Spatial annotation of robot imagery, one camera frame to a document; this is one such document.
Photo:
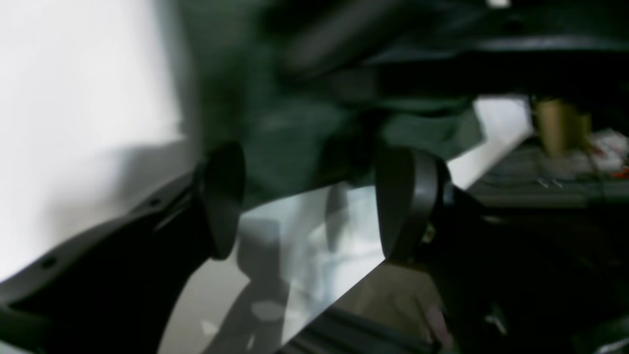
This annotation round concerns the green long-sleeve shirt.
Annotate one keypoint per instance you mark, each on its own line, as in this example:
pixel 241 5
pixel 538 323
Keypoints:
pixel 299 137

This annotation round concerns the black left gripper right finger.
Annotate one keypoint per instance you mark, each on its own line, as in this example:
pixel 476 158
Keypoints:
pixel 529 281

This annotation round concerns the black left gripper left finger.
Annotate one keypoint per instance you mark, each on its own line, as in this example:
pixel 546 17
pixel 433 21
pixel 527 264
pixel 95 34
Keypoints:
pixel 112 288

